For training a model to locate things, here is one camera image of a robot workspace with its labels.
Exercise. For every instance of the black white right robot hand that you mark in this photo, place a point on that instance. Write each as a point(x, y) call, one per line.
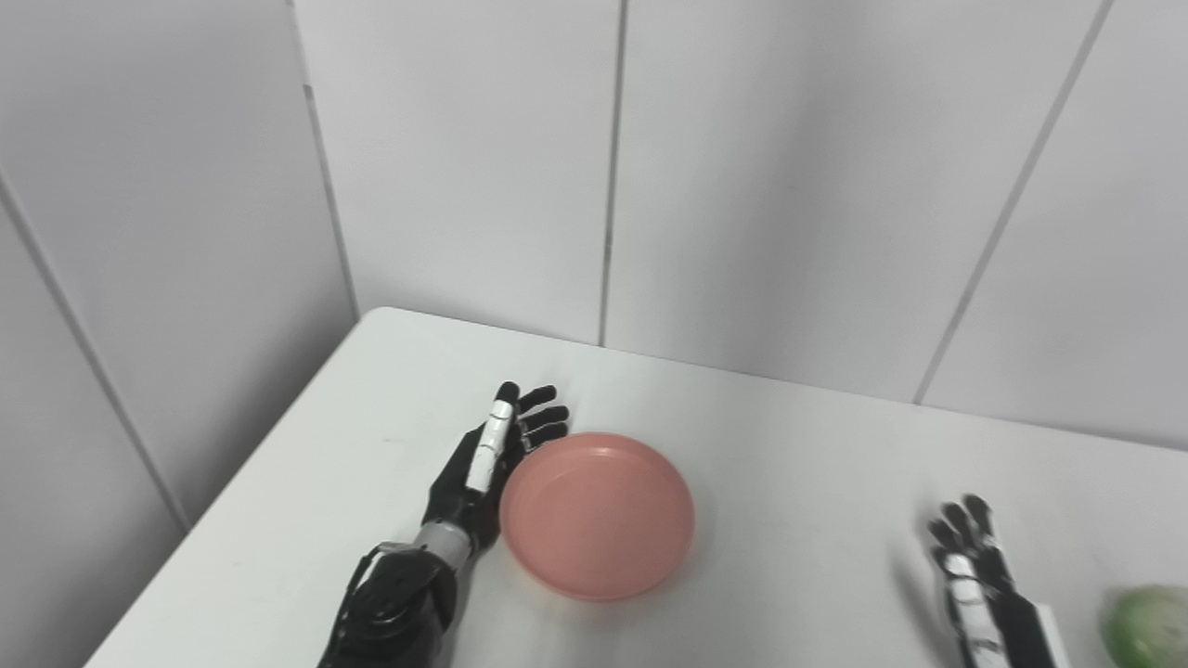
point(998, 608)

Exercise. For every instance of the pink round plate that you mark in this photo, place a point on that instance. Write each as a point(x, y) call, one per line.
point(597, 515)

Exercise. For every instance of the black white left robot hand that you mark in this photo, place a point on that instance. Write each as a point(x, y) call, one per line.
point(459, 492)

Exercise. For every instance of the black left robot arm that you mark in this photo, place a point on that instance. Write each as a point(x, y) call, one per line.
point(399, 603)

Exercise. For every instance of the green white cabbage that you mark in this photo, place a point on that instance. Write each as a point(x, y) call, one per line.
point(1151, 631)

